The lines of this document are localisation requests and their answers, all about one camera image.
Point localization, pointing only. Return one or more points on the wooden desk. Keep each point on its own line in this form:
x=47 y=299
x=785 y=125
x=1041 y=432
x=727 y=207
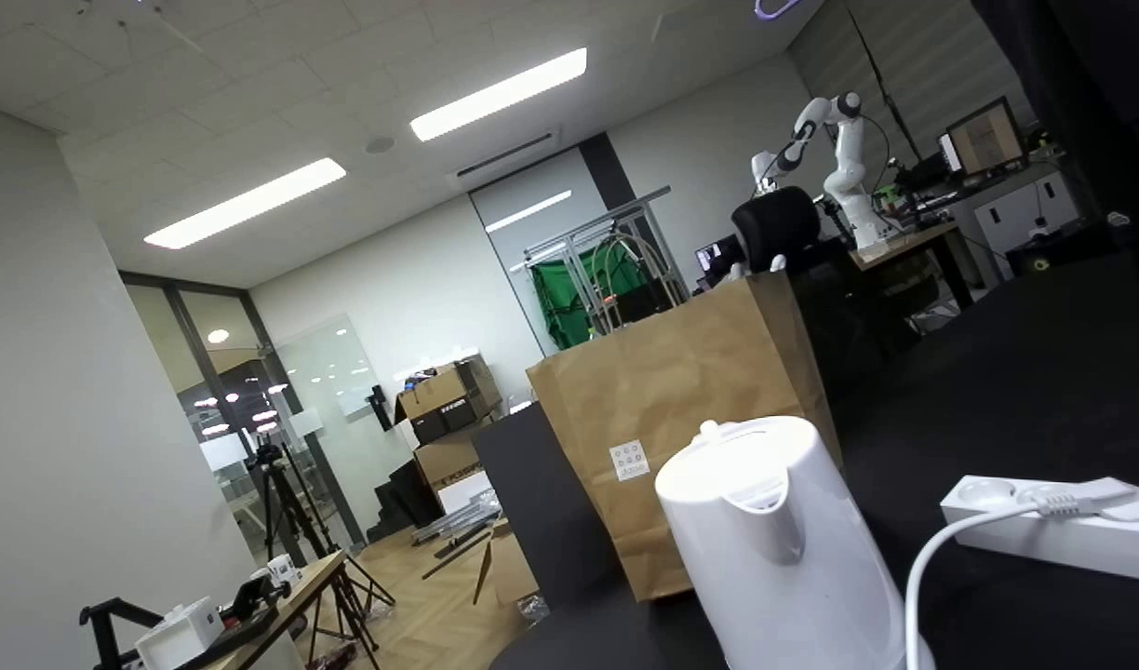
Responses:
x=290 y=602

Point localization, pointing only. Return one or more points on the computer monitor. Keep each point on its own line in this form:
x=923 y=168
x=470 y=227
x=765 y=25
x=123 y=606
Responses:
x=984 y=140

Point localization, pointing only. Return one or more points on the green cloth on rack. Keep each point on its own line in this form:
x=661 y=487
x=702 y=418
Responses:
x=562 y=309

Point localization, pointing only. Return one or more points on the black office chair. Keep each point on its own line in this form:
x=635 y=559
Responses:
x=780 y=224

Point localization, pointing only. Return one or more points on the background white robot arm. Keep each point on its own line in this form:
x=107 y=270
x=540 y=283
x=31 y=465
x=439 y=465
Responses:
x=842 y=115

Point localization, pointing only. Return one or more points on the white power strip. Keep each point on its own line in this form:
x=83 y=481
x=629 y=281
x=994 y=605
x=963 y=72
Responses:
x=1065 y=523

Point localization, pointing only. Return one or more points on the brown paper bag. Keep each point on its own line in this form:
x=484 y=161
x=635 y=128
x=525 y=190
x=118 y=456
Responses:
x=629 y=401

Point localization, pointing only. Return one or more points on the black camera tripod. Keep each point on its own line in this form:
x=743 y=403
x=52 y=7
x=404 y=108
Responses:
x=290 y=523

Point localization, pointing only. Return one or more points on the stacked cardboard boxes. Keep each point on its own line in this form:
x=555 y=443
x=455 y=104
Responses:
x=443 y=412

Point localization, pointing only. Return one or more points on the white electric kettle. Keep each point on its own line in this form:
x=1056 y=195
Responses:
x=780 y=553

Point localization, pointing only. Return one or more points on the grey box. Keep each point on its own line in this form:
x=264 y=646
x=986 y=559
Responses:
x=547 y=510

